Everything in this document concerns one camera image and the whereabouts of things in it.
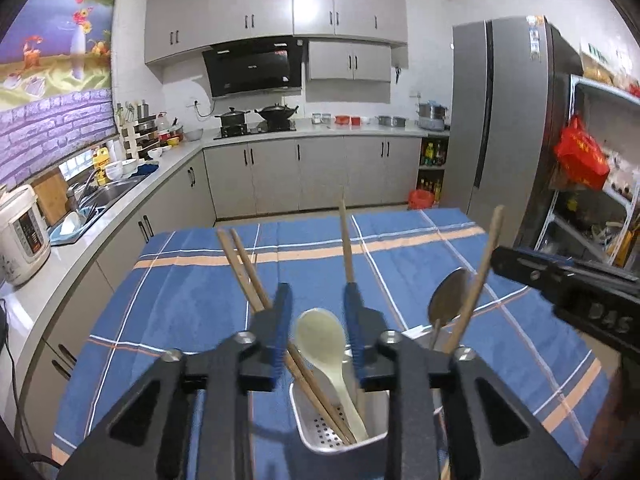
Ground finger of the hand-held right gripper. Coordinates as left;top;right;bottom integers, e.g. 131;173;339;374
490;244;640;303

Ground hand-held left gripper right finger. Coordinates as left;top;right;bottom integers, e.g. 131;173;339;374
343;281;585;480

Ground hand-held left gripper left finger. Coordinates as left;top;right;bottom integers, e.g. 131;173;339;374
57;282;293;480

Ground cream plastic spoon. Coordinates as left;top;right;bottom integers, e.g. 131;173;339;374
292;308;370;445

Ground bunch of wooden chopsticks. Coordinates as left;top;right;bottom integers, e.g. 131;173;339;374
216;228;358;446

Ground single wooden chopstick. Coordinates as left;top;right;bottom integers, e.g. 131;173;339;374
442;205;506;355
338;201;357;286

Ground metal spoon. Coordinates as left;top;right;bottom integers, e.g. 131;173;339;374
427;266;474;353

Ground white two-compartment utensil holder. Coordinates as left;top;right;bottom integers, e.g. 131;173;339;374
289;325;451;456

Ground metal storage shelf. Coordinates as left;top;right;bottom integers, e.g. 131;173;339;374
515;72;640;272

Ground blue plaid tablecloth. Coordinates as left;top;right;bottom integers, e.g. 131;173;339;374
50;207;611;480

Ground red bag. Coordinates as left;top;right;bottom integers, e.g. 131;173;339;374
553;115;611;191

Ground grey refrigerator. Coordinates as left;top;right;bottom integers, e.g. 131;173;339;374
452;16;584;262

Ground group of condiment bottles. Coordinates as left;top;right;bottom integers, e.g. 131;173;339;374
419;140;446;197

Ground grey lower kitchen cabinets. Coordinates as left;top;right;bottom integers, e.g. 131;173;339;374
22;135;424;411

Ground grey kitchen cabinets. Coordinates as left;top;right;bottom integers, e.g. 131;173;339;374
22;135;424;411
145;0;409;64

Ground steel steamer pot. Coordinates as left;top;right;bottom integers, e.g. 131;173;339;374
417;101;449;131

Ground black gas stove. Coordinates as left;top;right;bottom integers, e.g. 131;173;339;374
214;120;297;140

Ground black wok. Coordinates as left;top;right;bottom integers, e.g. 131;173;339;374
254;104;300;122

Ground black lidded pot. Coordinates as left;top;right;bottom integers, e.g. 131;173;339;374
215;107;251;129

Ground stainless steel sink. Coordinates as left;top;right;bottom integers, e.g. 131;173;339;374
70;174;147;212

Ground stack of white bowls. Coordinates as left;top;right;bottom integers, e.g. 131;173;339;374
105;158;139;181

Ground wooden plate rack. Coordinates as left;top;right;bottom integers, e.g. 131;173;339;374
120;114;157;159

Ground yellow bottle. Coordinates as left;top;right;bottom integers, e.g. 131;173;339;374
92;147;109;184

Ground black range hood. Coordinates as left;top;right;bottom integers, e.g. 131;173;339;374
202;37;306;99

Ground wooden cutting board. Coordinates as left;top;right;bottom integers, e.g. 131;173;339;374
32;167;69;227

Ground white electric rice cooker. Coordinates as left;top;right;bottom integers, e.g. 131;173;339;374
0;185;52;287

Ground grey upper kitchen cabinets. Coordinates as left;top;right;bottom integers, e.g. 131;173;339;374
145;0;409;64

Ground small grey wall cabinet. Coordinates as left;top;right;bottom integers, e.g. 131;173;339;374
306;40;392;104

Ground black power cable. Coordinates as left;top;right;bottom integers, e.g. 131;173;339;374
0;300;27;456

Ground purple brick wall poster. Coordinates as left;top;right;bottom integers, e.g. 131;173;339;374
0;0;115;192

